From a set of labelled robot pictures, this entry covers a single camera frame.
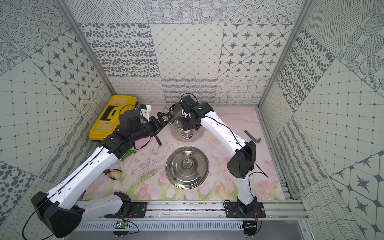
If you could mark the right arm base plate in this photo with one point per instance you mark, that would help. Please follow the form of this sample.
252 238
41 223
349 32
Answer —
239 210

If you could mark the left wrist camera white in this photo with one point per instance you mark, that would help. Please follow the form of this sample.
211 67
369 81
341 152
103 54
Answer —
145 110

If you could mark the stainless steel pot lid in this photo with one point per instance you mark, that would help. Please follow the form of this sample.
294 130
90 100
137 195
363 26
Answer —
187 167

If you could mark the yellow black toolbox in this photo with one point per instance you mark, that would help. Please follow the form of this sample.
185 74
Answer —
109 118

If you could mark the white slotted cable duct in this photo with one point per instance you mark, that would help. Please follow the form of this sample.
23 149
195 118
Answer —
154 225

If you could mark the green toy drill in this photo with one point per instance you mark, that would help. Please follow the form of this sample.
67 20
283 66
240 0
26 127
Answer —
127 154

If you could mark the circuit board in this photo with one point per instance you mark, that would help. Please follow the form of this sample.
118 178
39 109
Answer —
250 228
121 225

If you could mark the right circuit board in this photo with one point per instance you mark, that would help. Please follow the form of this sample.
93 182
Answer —
250 228

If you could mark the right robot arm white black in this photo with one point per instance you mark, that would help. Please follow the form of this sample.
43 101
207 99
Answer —
242 164

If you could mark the yellow handled pliers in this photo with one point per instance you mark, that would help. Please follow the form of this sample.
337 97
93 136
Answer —
110 173

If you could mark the black handled hammer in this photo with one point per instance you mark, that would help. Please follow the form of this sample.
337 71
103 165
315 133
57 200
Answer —
158 141

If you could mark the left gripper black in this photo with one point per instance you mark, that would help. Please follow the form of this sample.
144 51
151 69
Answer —
159 122

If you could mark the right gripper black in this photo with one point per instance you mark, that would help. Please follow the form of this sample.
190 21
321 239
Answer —
185 126

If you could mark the aluminium mounting rail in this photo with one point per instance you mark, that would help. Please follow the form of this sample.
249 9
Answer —
191 210

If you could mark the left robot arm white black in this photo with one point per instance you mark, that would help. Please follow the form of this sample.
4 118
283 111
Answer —
60 209

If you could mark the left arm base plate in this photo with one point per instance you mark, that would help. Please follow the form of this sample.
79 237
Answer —
130 210

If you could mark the grey hex key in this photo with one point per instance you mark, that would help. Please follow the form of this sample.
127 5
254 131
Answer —
255 140

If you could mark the left circuit board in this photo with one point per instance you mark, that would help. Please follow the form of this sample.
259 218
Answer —
121 225

